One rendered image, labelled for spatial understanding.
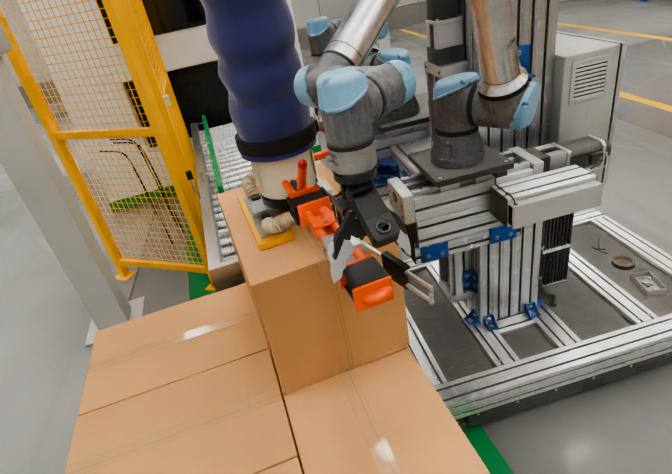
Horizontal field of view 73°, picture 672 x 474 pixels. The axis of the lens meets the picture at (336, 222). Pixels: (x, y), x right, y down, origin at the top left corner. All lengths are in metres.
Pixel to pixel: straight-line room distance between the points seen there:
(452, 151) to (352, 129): 0.64
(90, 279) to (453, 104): 2.09
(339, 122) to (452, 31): 0.86
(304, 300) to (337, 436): 0.36
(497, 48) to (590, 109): 0.62
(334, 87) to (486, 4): 0.48
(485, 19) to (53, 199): 2.07
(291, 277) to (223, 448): 0.49
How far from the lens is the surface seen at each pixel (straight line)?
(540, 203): 1.32
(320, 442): 1.28
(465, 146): 1.28
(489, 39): 1.09
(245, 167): 2.93
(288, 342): 1.26
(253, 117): 1.20
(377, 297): 0.79
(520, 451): 1.90
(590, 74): 1.62
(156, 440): 1.46
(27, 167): 2.50
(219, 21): 1.18
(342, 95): 0.67
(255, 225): 1.32
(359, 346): 1.37
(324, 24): 1.56
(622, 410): 2.08
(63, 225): 2.59
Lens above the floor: 1.59
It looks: 30 degrees down
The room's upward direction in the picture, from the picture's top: 11 degrees counter-clockwise
